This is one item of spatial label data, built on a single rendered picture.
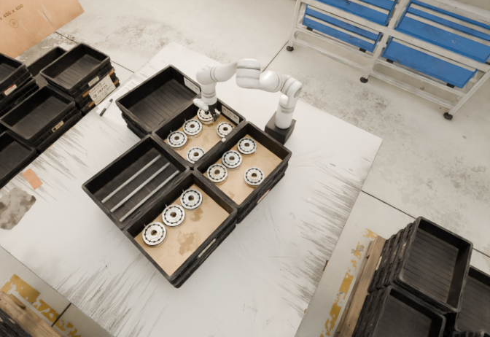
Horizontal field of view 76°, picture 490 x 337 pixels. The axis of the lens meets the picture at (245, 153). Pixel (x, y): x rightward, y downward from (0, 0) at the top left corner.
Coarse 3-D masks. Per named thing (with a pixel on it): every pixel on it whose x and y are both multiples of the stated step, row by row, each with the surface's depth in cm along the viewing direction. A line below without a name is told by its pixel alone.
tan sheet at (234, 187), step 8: (248, 136) 170; (256, 152) 165; (264, 152) 165; (248, 160) 162; (256, 160) 162; (264, 160) 163; (272, 160) 163; (280, 160) 163; (240, 168) 160; (264, 168) 160; (272, 168) 160; (232, 176) 157; (240, 176) 157; (224, 184) 155; (232, 184) 155; (240, 184) 155; (224, 192) 152; (232, 192) 153; (240, 192) 153; (248, 192) 153; (240, 200) 151
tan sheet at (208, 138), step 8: (216, 120) 175; (224, 120) 175; (208, 128) 172; (200, 136) 169; (208, 136) 169; (216, 136) 169; (192, 144) 166; (200, 144) 166; (208, 144) 166; (184, 152) 163
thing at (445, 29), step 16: (416, 0) 237; (416, 16) 244; (432, 16) 239; (448, 16) 233; (416, 32) 254; (432, 32) 248; (448, 32) 241; (464, 32) 236; (480, 32) 230; (400, 48) 270; (416, 48) 262; (448, 48) 250; (464, 48) 244; (480, 48) 238; (416, 64) 273; (432, 64) 266; (448, 64) 259; (464, 64) 252; (448, 80) 269; (464, 80) 261
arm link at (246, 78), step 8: (240, 72) 116; (248, 72) 115; (256, 72) 116; (264, 72) 133; (272, 72) 133; (240, 80) 117; (248, 80) 116; (256, 80) 117; (264, 80) 127; (272, 80) 130; (248, 88) 120; (256, 88) 122; (264, 88) 128; (272, 88) 133
